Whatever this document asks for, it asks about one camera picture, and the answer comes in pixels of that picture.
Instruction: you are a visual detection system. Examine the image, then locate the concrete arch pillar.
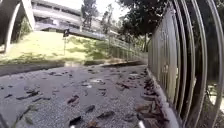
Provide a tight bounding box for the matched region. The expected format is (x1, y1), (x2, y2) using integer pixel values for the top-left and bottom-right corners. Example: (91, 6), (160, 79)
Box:
(0, 0), (36, 54)

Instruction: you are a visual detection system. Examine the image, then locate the concrete kerb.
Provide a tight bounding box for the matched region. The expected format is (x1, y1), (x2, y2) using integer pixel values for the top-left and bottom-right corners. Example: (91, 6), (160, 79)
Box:
(145, 68), (183, 128)

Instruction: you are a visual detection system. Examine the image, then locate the grey metal railing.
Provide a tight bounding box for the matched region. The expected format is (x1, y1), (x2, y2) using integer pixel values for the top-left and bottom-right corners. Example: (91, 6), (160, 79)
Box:
(146, 0), (224, 128)

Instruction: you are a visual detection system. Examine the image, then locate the group of trees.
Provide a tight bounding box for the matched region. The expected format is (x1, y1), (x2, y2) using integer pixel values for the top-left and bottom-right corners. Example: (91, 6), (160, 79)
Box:
(80, 0), (174, 53)

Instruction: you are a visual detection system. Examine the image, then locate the sign on pole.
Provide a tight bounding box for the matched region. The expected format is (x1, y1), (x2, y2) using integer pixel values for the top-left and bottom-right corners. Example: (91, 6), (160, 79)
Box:
(62, 28), (71, 56)

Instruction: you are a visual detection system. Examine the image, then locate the grey multi-storey building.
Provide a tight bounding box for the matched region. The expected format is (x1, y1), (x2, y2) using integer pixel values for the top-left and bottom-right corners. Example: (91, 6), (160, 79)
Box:
(30, 0), (119, 38)

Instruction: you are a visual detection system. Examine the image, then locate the grass slope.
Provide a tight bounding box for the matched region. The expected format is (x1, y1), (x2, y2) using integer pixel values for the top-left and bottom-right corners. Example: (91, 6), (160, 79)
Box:
(0, 30), (128, 66)

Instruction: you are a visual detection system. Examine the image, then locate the grey paved path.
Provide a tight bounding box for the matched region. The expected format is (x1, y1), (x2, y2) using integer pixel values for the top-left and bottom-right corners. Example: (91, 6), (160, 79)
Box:
(0, 63), (168, 128)

